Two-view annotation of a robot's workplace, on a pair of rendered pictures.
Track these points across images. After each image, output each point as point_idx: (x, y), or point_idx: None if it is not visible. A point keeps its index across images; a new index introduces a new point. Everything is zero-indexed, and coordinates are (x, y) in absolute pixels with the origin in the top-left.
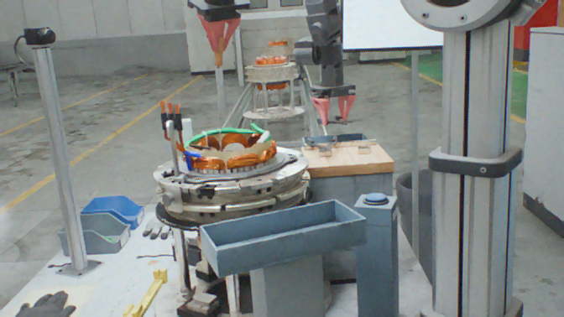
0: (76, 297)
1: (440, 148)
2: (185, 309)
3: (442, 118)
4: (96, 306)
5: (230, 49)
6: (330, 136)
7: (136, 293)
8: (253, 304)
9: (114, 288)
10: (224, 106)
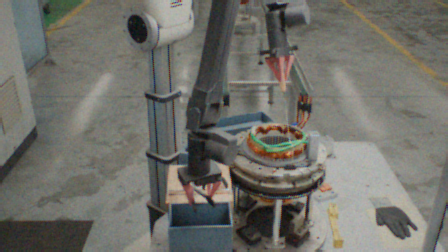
0: (388, 235)
1: (174, 92)
2: (299, 202)
3: (175, 77)
4: (366, 227)
5: None
6: (203, 227)
7: (347, 236)
8: (264, 220)
9: (368, 242)
10: None
